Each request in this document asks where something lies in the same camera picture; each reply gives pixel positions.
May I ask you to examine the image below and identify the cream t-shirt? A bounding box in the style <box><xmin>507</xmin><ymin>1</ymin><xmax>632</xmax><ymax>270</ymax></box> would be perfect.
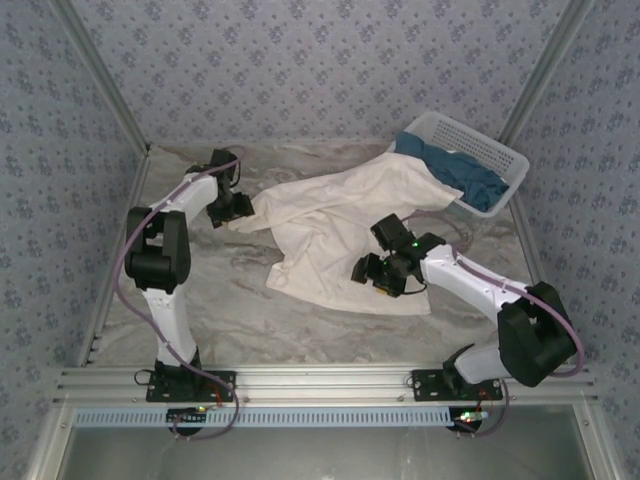
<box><xmin>227</xmin><ymin>151</ymin><xmax>464</xmax><ymax>316</ymax></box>

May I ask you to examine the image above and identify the blue t-shirt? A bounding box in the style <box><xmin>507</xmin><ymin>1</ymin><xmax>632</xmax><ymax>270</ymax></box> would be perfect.
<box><xmin>394</xmin><ymin>130</ymin><xmax>510</xmax><ymax>212</ymax></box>

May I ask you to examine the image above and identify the white plastic basket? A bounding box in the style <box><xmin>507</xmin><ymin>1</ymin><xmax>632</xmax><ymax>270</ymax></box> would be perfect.
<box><xmin>384</xmin><ymin>111</ymin><xmax>531</xmax><ymax>220</ymax></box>

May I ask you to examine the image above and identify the black right controller board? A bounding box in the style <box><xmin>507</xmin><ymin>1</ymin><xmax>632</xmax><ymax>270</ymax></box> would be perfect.
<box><xmin>452</xmin><ymin>407</ymin><xmax>489</xmax><ymax>432</ymax></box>

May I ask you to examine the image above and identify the black controller board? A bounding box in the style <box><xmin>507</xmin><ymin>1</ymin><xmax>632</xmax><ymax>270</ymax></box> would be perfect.
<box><xmin>167</xmin><ymin>407</ymin><xmax>209</xmax><ymax>426</ymax></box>
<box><xmin>452</xmin><ymin>407</ymin><xmax>489</xmax><ymax>432</ymax></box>

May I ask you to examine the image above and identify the black left controller board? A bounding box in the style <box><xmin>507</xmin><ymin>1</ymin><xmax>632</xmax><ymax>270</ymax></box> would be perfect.
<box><xmin>167</xmin><ymin>407</ymin><xmax>209</xmax><ymax>426</ymax></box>

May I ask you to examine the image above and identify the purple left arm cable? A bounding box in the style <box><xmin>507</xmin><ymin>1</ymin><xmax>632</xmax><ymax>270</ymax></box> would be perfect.
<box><xmin>113</xmin><ymin>145</ymin><xmax>242</xmax><ymax>444</ymax></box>

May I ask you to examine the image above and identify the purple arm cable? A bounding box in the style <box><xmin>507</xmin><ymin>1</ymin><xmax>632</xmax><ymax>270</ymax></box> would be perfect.
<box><xmin>113</xmin><ymin>145</ymin><xmax>242</xmax><ymax>444</ymax></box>
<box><xmin>402</xmin><ymin>209</ymin><xmax>587</xmax><ymax>439</ymax></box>

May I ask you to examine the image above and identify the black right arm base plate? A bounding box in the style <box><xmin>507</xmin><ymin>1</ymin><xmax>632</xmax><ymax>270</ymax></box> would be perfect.
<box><xmin>410</xmin><ymin>368</ymin><xmax>505</xmax><ymax>403</ymax></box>

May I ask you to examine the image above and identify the aluminium mounting rail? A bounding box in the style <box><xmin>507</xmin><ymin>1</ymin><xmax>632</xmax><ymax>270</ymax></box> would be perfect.
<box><xmin>54</xmin><ymin>364</ymin><xmax>599</xmax><ymax>404</ymax></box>

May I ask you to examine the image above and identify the aluminium table side rail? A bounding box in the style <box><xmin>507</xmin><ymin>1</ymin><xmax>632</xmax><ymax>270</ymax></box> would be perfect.
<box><xmin>74</xmin><ymin>144</ymin><xmax>154</xmax><ymax>369</ymax></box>

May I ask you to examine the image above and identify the light blue slotted cable duct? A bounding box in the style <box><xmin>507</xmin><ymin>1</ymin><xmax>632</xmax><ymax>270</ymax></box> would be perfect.
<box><xmin>74</xmin><ymin>407</ymin><xmax>501</xmax><ymax>430</ymax></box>

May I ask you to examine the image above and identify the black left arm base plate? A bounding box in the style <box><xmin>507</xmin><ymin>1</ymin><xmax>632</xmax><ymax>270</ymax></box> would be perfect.
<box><xmin>144</xmin><ymin>360</ymin><xmax>237</xmax><ymax>404</ymax></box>

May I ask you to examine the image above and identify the aluminium frame post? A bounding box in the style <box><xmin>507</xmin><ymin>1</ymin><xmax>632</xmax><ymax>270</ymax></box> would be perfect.
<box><xmin>497</xmin><ymin>0</ymin><xmax>599</xmax><ymax>144</ymax></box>
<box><xmin>49</xmin><ymin>0</ymin><xmax>154</xmax><ymax>156</ymax></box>

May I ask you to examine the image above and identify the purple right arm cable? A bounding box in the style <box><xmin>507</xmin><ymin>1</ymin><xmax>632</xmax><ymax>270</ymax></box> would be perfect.
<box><xmin>402</xmin><ymin>209</ymin><xmax>587</xmax><ymax>439</ymax></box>

